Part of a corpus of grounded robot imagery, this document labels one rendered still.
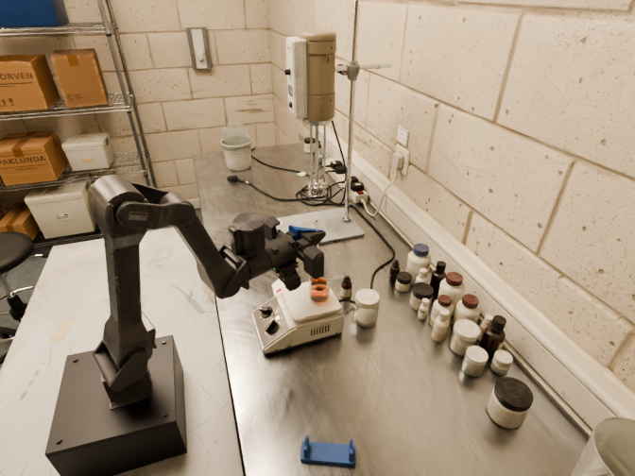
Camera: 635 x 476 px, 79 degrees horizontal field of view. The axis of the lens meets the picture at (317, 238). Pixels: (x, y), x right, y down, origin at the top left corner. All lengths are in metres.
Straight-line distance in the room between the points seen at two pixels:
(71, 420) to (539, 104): 1.03
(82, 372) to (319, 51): 0.90
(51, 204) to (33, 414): 2.24
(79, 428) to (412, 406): 0.60
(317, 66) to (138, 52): 2.16
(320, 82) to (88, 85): 1.95
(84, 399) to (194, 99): 2.63
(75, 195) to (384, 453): 2.65
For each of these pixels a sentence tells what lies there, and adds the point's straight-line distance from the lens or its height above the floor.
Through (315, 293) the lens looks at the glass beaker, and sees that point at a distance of 0.90.
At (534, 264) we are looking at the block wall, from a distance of 0.97.
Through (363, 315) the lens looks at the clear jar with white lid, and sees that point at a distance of 0.97.
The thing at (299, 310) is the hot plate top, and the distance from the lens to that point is 0.91.
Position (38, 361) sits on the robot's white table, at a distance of 1.12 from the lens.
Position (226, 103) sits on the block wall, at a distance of 3.22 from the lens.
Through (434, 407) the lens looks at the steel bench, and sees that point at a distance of 0.89.
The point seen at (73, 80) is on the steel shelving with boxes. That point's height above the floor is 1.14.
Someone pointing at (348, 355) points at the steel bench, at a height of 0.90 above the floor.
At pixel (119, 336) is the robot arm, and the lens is 0.68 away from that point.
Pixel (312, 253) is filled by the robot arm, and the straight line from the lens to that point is 0.74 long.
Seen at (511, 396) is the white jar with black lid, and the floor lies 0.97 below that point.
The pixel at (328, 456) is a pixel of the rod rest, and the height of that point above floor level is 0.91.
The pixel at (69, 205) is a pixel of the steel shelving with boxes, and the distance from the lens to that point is 3.11.
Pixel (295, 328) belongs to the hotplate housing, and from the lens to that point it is 0.90.
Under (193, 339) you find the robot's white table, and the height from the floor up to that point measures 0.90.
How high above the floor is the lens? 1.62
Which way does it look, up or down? 33 degrees down
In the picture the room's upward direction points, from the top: straight up
